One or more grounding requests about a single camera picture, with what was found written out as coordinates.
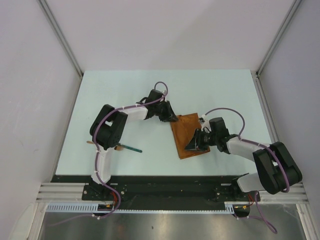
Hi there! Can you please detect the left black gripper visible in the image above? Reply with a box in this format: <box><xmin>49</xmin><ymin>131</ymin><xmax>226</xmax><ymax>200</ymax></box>
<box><xmin>153</xmin><ymin>100</ymin><xmax>178</xmax><ymax>123</ymax></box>

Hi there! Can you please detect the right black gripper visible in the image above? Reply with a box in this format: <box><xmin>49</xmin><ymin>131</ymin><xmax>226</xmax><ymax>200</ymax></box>
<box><xmin>184</xmin><ymin>128</ymin><xmax>218</xmax><ymax>152</ymax></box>

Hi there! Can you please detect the orange cloth napkin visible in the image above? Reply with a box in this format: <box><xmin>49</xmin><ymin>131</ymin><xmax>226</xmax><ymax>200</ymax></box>
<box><xmin>170</xmin><ymin>113</ymin><xmax>211</xmax><ymax>160</ymax></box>

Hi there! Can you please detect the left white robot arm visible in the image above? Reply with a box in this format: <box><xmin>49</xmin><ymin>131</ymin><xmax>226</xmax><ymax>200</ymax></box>
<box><xmin>89</xmin><ymin>89</ymin><xmax>178</xmax><ymax>200</ymax></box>

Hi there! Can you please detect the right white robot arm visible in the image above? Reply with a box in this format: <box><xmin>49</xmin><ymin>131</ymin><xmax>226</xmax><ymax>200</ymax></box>
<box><xmin>184</xmin><ymin>117</ymin><xmax>303</xmax><ymax>201</ymax></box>

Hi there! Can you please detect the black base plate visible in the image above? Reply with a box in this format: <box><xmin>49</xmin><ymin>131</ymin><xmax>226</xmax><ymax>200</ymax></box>
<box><xmin>51</xmin><ymin>174</ymin><xmax>292</xmax><ymax>218</ymax></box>

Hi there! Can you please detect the right aluminium side rail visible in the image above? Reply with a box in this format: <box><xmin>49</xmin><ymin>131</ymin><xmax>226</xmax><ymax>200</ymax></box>
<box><xmin>250</xmin><ymin>71</ymin><xmax>280</xmax><ymax>142</ymax></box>

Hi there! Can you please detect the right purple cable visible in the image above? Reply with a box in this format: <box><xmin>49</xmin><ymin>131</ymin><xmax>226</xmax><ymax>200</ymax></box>
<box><xmin>199</xmin><ymin>107</ymin><xmax>291</xmax><ymax>235</ymax></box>

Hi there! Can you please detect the white slotted cable duct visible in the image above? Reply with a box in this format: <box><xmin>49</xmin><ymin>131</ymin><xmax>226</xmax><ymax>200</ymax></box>
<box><xmin>46</xmin><ymin>203</ymin><xmax>235</xmax><ymax>214</ymax></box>

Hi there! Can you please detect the aluminium front rail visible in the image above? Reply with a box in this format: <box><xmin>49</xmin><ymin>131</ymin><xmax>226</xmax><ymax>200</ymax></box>
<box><xmin>36</xmin><ymin>183</ymin><xmax>309</xmax><ymax>204</ymax></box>

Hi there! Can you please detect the right aluminium corner post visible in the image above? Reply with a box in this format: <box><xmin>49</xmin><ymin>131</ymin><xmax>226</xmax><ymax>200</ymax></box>
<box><xmin>255</xmin><ymin>0</ymin><xmax>304</xmax><ymax>77</ymax></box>

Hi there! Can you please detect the aluminium corner post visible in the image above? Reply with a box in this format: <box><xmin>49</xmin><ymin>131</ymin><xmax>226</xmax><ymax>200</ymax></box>
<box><xmin>255</xmin><ymin>0</ymin><xmax>304</xmax><ymax>77</ymax></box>
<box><xmin>37</xmin><ymin>0</ymin><xmax>84</xmax><ymax>79</ymax></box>

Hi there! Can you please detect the left aluminium corner post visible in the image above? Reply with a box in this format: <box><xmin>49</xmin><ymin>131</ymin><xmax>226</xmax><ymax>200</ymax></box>
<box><xmin>37</xmin><ymin>0</ymin><xmax>84</xmax><ymax>79</ymax></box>

